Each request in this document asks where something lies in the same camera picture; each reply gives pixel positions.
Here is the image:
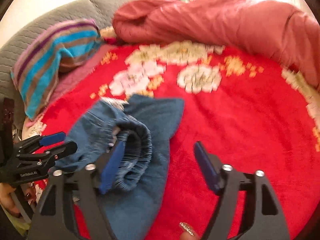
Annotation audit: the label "striped towel pillow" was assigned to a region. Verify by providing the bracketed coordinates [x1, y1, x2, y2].
[11, 18, 103, 120]

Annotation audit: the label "right hand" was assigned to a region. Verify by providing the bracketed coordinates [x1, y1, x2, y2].
[179, 222, 200, 240]

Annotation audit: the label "red floral blanket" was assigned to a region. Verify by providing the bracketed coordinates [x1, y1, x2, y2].
[42, 41, 319, 239]

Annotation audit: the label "rust red rolled quilt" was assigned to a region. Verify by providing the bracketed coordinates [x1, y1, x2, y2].
[112, 0, 319, 88]

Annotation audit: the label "left hand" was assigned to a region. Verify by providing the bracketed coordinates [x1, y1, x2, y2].
[0, 183, 36, 217]

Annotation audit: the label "green fleece sleeve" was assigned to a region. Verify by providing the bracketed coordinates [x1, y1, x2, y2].
[1, 205, 30, 238]

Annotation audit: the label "blue denim pants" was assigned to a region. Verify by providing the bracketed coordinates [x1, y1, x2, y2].
[56, 95, 184, 239]

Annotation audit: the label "grey quilted headboard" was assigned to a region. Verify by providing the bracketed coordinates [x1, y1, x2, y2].
[1, 0, 130, 129]

